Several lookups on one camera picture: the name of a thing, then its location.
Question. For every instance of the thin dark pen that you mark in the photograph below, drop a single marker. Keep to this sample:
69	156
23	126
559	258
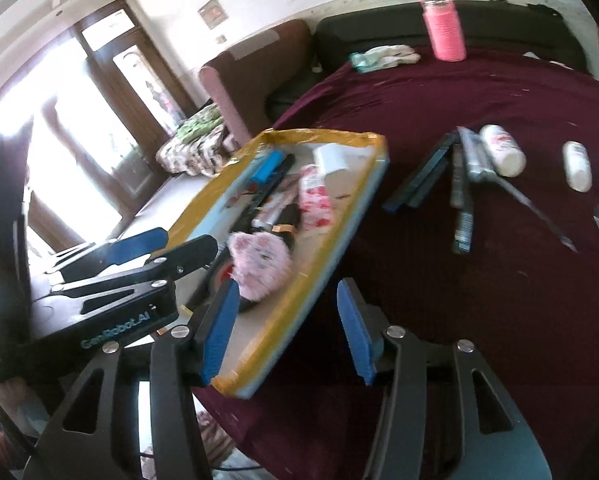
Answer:
534	210

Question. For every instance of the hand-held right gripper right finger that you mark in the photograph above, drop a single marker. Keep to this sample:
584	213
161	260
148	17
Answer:
357	335

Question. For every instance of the black lipstick gold band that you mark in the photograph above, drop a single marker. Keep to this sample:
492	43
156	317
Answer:
284	230

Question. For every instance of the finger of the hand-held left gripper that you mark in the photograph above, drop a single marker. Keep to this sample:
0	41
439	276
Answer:
189	255
129	247

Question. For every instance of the long black bar blue tip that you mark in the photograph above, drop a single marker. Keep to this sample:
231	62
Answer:
417	175

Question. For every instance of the black tape roll red core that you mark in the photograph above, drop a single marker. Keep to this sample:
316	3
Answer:
224	275

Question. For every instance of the maroon tablecloth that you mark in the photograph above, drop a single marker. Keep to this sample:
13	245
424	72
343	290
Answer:
479	310

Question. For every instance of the pink sleeved water bottle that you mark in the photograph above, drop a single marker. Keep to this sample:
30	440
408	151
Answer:
444	30

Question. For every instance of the white charger adapter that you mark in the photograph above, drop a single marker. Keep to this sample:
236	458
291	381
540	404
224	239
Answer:
332	160

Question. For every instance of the grey metal tube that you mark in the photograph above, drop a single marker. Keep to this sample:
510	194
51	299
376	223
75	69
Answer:
474	157

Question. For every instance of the maroon armchair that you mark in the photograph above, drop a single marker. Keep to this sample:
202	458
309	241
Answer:
249	75

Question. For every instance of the plain black marker pen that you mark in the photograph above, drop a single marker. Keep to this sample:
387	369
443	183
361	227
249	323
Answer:
269	187

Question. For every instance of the rose print hand cream tube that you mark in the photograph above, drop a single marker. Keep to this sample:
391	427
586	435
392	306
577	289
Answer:
317	200

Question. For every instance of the white paper scraps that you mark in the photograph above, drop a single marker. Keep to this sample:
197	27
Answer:
549	61

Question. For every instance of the white pill bottle red label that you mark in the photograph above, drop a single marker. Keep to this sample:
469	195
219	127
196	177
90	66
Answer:
504	152

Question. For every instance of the wooden glass door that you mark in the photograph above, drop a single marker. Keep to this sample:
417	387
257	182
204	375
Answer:
144	85

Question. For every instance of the pink silver cream tube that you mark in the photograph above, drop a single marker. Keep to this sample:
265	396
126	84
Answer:
274	210

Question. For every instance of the small white plastic bottle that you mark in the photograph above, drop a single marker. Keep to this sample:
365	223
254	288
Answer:
577	167

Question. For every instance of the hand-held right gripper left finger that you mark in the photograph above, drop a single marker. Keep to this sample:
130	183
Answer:
219	335

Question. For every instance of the pink fluffy bunny pouch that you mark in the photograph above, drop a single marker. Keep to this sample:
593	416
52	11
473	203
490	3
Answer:
259	260

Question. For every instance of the floral brown cloth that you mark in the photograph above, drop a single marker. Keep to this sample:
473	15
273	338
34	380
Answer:
189	157

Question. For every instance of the long black bar orange tip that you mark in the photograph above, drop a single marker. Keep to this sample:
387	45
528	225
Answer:
434	172

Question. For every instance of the white tray yellow taped rim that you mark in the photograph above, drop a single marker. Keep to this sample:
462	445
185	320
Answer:
339	195

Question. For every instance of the green patterned cushion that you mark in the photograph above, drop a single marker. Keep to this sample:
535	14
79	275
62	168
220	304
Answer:
199	122

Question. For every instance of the small wall picture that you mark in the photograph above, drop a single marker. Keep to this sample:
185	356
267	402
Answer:
213	15

